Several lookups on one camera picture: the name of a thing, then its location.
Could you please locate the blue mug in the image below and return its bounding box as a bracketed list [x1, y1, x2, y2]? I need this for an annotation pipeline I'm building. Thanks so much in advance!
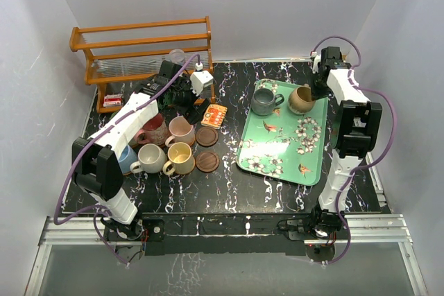
[118, 146, 138, 175]

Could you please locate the white beige mug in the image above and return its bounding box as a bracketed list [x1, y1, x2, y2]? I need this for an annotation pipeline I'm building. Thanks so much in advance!
[130, 143, 167, 174]

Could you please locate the clear plastic cup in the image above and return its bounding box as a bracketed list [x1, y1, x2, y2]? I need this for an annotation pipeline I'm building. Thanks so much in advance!
[169, 49, 186, 66]

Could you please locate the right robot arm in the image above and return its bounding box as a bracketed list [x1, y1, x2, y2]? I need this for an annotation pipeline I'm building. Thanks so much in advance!
[309, 46, 382, 214]

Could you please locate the maroon mug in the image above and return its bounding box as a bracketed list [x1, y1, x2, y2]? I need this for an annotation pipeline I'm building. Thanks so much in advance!
[134, 113, 169, 147]

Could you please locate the pink mug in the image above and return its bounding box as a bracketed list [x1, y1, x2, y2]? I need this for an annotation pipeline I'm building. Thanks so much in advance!
[165, 116, 196, 147]

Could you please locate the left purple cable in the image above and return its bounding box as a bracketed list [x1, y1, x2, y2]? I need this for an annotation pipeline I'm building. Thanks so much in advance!
[51, 53, 204, 269]

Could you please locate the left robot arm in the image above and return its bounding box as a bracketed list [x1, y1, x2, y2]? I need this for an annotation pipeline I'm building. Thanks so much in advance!
[67, 60, 213, 240]

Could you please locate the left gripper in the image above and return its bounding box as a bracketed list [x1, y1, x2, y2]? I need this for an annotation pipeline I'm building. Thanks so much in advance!
[171, 74, 210, 124]

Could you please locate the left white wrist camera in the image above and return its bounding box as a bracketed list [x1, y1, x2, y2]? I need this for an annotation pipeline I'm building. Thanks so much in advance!
[189, 62, 214, 96]

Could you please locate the orange patterned card pack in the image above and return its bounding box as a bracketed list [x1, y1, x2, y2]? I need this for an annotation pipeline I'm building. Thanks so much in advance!
[200, 104, 228, 130]

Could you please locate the yellow mug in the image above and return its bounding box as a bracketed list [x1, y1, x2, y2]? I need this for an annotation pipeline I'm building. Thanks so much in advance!
[162, 142, 196, 175]

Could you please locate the wooden shelf rack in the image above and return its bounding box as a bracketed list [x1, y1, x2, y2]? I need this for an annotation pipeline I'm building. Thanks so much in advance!
[69, 16, 214, 114]

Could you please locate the red white small box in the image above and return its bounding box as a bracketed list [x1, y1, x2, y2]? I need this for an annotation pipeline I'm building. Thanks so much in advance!
[103, 94, 123, 107]

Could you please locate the dark walnut coaster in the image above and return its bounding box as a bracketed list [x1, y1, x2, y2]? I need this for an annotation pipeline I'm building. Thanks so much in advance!
[196, 126, 219, 147]
[196, 150, 220, 173]

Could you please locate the green floral tray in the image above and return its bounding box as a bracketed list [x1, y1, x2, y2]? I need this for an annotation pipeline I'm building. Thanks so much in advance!
[237, 98, 328, 186]

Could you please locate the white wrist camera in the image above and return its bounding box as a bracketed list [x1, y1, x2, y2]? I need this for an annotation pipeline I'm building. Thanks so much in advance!
[310, 51, 321, 73]
[189, 62, 214, 96]

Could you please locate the tan brown mug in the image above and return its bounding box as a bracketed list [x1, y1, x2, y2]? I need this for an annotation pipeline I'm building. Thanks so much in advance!
[288, 85, 316, 115]

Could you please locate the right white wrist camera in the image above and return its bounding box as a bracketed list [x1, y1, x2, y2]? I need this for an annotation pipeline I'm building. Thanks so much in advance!
[310, 51, 321, 73]

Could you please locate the grey mug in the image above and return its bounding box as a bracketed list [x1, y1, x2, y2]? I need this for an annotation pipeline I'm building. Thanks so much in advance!
[250, 88, 284, 116]

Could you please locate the purple cable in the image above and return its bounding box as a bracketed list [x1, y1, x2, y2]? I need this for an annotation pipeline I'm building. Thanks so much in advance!
[311, 35, 398, 265]
[51, 53, 204, 269]

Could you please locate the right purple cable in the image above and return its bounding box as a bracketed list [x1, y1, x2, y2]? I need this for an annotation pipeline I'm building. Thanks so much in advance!
[311, 35, 398, 265]

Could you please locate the black front base frame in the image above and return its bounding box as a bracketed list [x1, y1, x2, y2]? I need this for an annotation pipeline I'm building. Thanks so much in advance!
[101, 213, 348, 257]

